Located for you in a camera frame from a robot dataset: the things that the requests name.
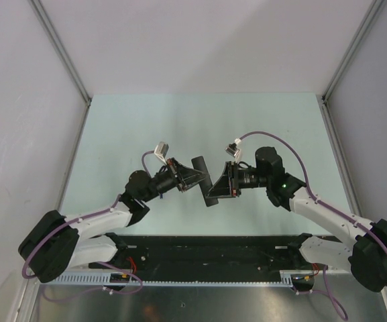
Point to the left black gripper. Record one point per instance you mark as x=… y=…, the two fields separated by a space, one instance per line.
x=186 y=178

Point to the aluminium frame post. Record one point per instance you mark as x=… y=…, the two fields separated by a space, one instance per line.
x=372 y=14
x=59 y=48

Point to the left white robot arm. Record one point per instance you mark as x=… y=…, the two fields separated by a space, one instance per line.
x=59 y=242

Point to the right aluminium frame post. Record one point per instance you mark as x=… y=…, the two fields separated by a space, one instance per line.
x=372 y=14

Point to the left aluminium frame post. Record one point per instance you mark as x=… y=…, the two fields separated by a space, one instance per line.
x=59 y=48

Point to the black remote control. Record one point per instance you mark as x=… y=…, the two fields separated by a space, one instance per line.
x=198 y=163

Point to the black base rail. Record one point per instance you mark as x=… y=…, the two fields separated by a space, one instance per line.
x=211 y=258

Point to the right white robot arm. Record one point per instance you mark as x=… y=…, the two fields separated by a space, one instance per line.
x=361 y=245

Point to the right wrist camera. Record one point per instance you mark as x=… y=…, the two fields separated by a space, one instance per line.
x=234 y=150

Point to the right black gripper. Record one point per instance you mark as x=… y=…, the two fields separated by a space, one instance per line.
x=231 y=176

